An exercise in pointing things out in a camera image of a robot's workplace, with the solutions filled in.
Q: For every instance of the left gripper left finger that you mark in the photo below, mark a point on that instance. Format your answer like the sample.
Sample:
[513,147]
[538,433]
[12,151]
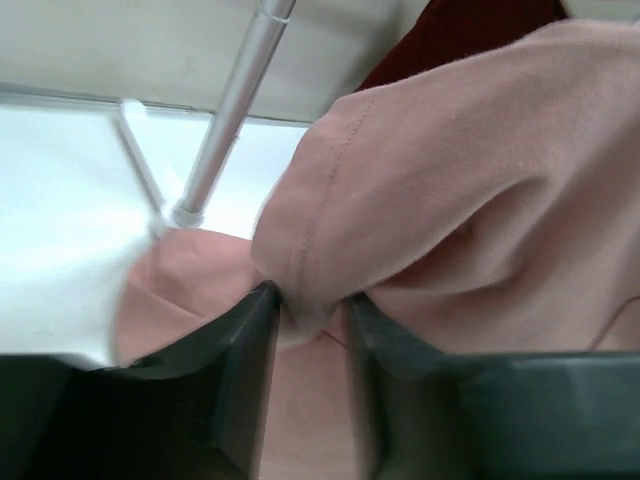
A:
[192,410]

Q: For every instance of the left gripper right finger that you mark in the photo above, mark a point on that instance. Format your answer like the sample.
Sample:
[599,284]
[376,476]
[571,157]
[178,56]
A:
[421,413]

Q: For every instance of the pink t shirt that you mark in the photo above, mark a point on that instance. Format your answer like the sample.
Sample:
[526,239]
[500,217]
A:
[487,205]

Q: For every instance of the dark red t shirt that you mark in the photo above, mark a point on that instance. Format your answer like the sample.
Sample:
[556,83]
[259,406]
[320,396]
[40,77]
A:
[450,30]

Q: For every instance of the metal clothes rack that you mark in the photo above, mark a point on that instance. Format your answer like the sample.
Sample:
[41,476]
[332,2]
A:
[177,206]

